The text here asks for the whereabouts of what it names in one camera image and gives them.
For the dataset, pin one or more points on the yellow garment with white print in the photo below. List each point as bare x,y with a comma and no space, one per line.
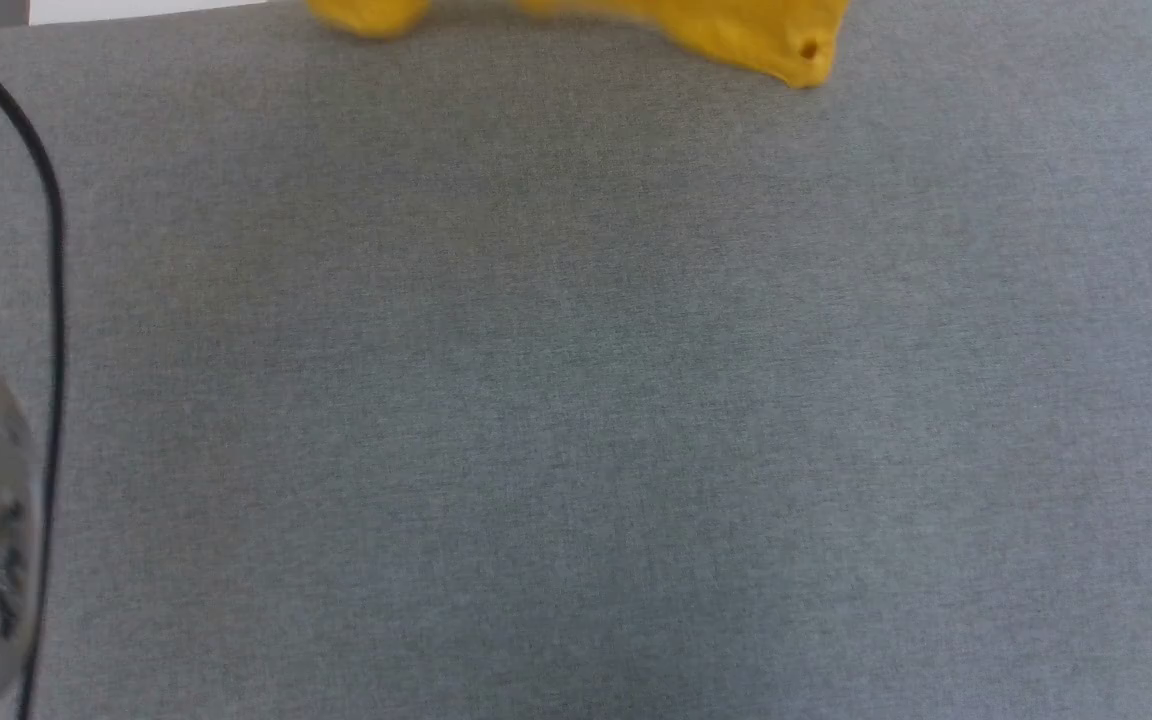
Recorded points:
736,30

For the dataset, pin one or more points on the grey fabric sofa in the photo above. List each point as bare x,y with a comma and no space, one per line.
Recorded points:
586,400

